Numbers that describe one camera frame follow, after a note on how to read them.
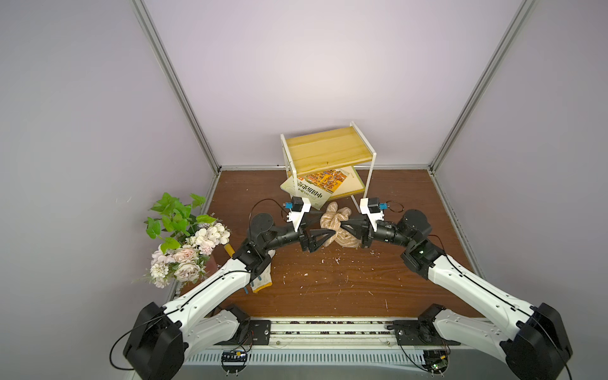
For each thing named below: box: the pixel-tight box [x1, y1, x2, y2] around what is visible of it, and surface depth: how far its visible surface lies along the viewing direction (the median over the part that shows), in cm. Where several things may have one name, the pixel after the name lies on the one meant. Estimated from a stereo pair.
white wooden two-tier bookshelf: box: [280, 121, 377, 213], surface depth 84 cm
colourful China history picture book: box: [280, 166, 350, 211], surface depth 94 cm
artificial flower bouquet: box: [132, 192, 231, 289], surface depth 63 cm
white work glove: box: [250, 249, 277, 293], surface depth 85 cm
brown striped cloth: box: [319, 201, 362, 248], surface depth 65 cm
